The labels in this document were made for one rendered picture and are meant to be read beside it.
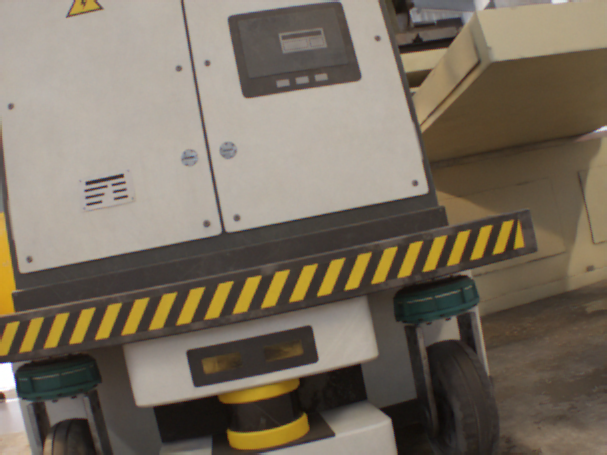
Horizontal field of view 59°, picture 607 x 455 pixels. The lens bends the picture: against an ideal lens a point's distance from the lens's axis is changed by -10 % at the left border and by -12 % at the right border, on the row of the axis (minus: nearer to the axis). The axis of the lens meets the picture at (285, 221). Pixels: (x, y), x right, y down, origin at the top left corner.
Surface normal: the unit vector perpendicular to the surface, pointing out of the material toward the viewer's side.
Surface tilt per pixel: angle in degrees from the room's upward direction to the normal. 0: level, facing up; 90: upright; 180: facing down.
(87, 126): 90
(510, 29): 90
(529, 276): 90
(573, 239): 90
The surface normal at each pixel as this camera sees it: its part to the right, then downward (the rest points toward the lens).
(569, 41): 0.01, -0.09
